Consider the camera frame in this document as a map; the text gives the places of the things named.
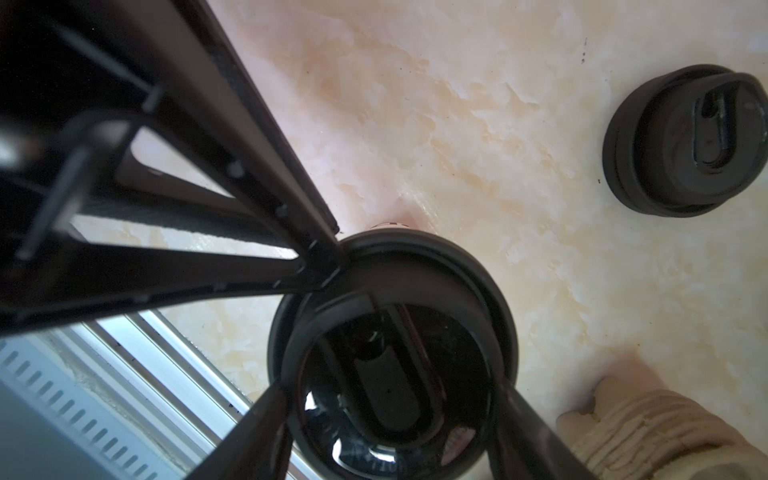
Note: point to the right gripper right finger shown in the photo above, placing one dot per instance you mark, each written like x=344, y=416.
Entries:
x=524, y=447

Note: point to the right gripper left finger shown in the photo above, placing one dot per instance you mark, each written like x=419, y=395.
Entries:
x=258, y=447

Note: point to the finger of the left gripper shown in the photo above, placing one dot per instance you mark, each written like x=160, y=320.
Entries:
x=141, y=111

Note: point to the black coffee cup lid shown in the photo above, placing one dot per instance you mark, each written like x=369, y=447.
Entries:
x=391, y=367

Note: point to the stack of black lids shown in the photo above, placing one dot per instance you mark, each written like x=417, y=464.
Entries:
x=684, y=143

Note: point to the aluminium front rail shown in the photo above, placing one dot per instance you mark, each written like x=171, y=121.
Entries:
x=137, y=396

